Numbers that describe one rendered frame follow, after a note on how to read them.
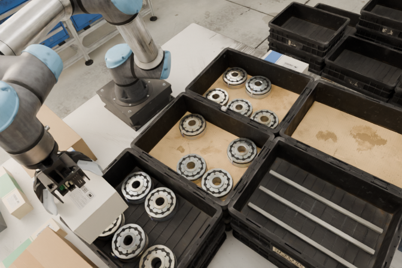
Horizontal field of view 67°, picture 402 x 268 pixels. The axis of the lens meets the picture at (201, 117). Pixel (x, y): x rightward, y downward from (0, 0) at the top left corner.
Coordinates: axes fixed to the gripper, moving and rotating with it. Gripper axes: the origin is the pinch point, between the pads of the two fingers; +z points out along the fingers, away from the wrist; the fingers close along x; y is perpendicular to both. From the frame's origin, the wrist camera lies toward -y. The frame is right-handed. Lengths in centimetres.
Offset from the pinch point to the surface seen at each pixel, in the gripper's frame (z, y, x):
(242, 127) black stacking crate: 21, 11, 51
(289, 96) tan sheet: 28, 13, 79
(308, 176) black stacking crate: 28, 37, 53
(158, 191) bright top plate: 25.2, 3.0, 17.0
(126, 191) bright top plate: 25.1, -5.7, 10.2
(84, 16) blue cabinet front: 71, -193, 95
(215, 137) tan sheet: 28, 2, 46
